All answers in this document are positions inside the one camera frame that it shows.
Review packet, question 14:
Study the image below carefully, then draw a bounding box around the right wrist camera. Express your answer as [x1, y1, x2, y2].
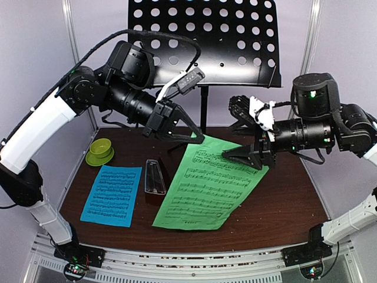
[229, 96, 276, 131]

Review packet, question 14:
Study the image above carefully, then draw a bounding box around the black music stand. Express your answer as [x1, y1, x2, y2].
[128, 1, 281, 129]

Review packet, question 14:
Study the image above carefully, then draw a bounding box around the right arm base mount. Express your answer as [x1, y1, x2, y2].
[282, 243, 332, 281]

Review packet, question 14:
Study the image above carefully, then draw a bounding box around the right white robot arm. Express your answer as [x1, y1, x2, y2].
[222, 73, 376, 170]

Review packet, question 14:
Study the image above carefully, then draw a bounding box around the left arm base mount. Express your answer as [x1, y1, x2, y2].
[54, 246, 105, 282]

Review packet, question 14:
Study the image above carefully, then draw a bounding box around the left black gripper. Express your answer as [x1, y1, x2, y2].
[103, 75, 206, 143]

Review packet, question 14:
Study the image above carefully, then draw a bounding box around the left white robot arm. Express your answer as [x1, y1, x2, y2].
[1, 41, 205, 262]

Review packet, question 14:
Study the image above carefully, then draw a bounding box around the right aluminium corner post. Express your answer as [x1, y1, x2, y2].
[299, 0, 322, 75]

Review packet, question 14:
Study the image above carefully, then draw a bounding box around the blue sheet music page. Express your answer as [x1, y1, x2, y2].
[80, 165, 143, 228]

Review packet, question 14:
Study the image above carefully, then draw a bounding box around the aluminium corner post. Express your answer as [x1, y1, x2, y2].
[299, 0, 322, 75]
[61, 0, 98, 131]

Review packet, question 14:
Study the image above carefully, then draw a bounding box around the left aluminium corner post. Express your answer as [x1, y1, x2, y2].
[61, 0, 98, 131]

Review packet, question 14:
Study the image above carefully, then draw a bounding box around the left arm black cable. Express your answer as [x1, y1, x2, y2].
[29, 28, 203, 113]

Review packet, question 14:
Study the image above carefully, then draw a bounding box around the aluminium front rail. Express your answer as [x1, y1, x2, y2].
[23, 232, 363, 283]

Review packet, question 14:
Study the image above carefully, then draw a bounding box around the green bowl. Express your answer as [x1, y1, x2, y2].
[90, 138, 112, 158]

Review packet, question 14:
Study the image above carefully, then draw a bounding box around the green saucer plate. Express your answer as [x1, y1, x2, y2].
[85, 147, 115, 167]

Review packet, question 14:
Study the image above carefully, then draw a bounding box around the brown wooden metronome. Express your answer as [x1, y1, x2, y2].
[144, 157, 171, 206]

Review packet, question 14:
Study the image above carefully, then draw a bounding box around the green sheet music page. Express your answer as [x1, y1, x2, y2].
[152, 136, 269, 231]

